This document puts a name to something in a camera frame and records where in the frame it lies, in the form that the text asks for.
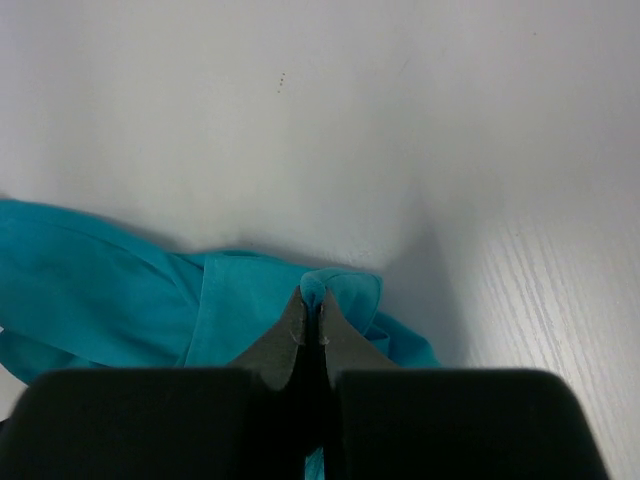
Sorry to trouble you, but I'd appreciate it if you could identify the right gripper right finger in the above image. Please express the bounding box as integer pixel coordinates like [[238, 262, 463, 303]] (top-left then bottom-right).
[[319, 290, 399, 388]]

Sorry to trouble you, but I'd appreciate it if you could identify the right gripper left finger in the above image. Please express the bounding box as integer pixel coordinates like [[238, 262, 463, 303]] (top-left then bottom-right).
[[228, 287, 308, 391]]

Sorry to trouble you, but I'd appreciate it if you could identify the teal t-shirt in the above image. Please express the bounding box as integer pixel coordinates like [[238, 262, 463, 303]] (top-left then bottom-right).
[[0, 198, 444, 480]]

